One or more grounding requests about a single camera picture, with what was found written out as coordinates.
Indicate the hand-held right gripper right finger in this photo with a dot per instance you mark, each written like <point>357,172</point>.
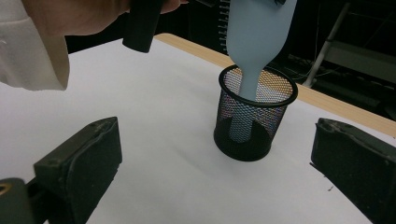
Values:
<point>358,161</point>

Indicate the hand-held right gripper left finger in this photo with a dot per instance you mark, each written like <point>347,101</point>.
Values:
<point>77,168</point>

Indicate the light blue hairbrush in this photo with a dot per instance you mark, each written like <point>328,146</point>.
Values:
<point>258,31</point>

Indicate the black mesh pen holder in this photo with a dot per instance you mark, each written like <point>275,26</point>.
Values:
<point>243,152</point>

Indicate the white-framed desk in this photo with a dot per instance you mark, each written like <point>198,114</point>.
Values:
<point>358,59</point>

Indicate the white table mat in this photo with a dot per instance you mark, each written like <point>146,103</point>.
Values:
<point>171,124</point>

